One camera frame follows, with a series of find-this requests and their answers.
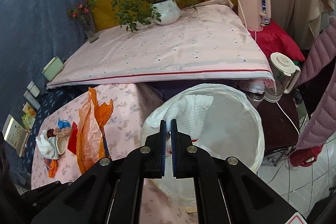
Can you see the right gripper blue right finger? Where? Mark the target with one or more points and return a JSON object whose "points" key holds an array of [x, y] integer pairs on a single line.
{"points": [[181, 159]]}

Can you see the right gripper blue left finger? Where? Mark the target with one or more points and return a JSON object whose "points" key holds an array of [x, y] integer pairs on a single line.
{"points": [[155, 158]]}

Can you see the grey drawstring pouch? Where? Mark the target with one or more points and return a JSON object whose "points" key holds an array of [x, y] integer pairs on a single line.
{"points": [[47, 146]]}

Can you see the orange snack wrapper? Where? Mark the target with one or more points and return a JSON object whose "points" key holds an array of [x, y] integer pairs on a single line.
{"points": [[93, 116]]}

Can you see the red snack bag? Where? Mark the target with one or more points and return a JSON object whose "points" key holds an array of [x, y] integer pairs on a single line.
{"points": [[73, 138]]}

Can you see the blue measuring tape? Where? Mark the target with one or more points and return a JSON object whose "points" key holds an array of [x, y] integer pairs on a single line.
{"points": [[63, 124]]}

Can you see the white cloth towel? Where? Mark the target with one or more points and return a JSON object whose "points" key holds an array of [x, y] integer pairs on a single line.
{"points": [[189, 112]]}

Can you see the small orange blue wrapper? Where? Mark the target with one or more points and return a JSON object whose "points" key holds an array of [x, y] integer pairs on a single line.
{"points": [[51, 166]]}

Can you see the white lined trash bin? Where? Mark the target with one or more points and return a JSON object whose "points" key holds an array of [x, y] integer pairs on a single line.
{"points": [[232, 126]]}

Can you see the pink bunny tablecloth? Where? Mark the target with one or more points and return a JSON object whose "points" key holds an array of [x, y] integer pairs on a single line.
{"points": [[133, 103]]}

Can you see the dark red scrunchie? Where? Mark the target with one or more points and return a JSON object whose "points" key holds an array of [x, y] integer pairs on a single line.
{"points": [[50, 133]]}

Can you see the beige scrunchie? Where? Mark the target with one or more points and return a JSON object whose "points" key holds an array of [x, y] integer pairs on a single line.
{"points": [[62, 133]]}

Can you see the small green box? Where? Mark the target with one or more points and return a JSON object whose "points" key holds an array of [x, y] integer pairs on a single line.
{"points": [[28, 121]]}

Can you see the small orange printed cup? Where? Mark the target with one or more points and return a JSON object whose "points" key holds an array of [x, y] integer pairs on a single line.
{"points": [[28, 109]]}

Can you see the navy floral cloth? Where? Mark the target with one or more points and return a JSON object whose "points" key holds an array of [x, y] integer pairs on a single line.
{"points": [[50, 101]]}

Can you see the tall white bottle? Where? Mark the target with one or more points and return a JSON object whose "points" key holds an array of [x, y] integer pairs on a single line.
{"points": [[32, 100]]}

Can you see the pink padded mat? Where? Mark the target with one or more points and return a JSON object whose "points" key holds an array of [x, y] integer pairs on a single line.
{"points": [[207, 42]]}

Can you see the white round jar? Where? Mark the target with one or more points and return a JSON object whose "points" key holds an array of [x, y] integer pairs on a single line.
{"points": [[33, 89]]}

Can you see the white electric kettle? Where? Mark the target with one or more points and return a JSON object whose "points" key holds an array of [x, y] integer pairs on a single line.
{"points": [[285, 74]]}

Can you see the mint green tissue box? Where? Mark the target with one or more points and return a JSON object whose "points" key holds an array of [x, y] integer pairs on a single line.
{"points": [[52, 68]]}

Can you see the pink puffer jacket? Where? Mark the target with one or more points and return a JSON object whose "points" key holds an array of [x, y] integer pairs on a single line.
{"points": [[317, 87]]}

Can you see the red cloth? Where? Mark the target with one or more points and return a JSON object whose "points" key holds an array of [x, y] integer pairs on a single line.
{"points": [[273, 39]]}

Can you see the pink water dispenser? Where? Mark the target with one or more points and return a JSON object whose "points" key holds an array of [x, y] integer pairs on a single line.
{"points": [[255, 14]]}

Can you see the glass vase with flowers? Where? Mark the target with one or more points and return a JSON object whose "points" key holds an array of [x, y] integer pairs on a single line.
{"points": [[82, 13]]}

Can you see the white picture frame card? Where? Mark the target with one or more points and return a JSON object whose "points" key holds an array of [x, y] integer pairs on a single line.
{"points": [[15, 134]]}

